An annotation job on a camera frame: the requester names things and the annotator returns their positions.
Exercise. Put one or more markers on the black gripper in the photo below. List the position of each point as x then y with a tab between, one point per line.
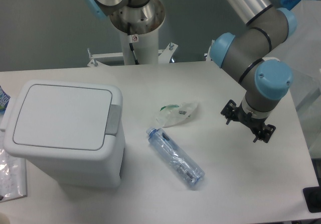
235	113

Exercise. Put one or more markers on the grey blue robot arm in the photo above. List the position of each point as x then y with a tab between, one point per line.
243	58

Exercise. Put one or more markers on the white push-lid trash can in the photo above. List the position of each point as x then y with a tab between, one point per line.
71	131

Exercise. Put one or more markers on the crumpled clear plastic bag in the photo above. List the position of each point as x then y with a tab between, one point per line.
175	114

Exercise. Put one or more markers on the clear blue plastic bottle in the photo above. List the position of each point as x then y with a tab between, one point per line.
185	167

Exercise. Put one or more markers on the black device at table edge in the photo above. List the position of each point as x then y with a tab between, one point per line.
312	198

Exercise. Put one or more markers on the clear plastic sheet packet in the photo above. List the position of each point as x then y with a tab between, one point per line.
13	177

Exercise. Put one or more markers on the green blue printed package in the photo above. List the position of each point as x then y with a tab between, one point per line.
4	100

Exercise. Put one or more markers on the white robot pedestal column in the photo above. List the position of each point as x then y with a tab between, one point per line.
138	27

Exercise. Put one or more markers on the white pedestal base frame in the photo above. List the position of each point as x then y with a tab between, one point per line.
164	56

